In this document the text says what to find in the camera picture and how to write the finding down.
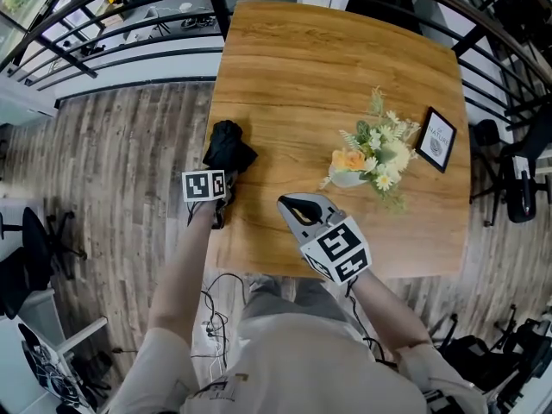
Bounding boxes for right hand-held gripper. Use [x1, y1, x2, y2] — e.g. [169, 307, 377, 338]
[276, 191, 373, 285]

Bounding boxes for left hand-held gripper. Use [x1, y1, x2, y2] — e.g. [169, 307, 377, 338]
[180, 168, 237, 207]

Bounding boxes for person's right forearm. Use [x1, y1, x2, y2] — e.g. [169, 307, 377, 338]
[346, 269, 433, 355]

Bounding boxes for person's left forearm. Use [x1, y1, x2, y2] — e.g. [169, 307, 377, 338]
[147, 199, 220, 342]

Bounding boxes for white ceramic vase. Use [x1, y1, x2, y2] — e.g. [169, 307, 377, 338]
[328, 163, 371, 189]

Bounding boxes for person's light shoe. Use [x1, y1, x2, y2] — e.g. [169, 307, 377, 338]
[247, 273, 284, 295]

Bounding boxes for person's grey trousers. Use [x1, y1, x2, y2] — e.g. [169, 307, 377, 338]
[240, 275, 354, 326]

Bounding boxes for pale artificial flower bouquet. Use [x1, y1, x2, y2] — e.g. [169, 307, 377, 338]
[317, 85, 423, 214]

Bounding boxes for wooden table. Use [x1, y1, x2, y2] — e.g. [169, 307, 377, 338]
[205, 0, 473, 280]

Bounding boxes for white power strip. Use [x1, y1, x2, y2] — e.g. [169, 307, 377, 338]
[201, 320, 222, 342]

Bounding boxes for person's beige shirt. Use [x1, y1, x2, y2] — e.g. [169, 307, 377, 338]
[106, 311, 491, 414]

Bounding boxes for black metal railing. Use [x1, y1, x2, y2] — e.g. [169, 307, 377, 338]
[0, 0, 552, 129]

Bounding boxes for black office chair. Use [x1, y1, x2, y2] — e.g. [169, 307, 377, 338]
[434, 303, 552, 407]
[469, 114, 552, 229]
[0, 206, 88, 321]

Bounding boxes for black waste bin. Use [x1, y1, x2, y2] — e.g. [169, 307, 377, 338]
[472, 118, 502, 151]

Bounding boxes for white desk with clutter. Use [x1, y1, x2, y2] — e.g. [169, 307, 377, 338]
[0, 315, 110, 414]

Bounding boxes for black floor cable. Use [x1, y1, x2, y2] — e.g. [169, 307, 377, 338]
[189, 272, 254, 381]

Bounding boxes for black picture frame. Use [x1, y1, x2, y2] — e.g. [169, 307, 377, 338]
[414, 105, 459, 175]

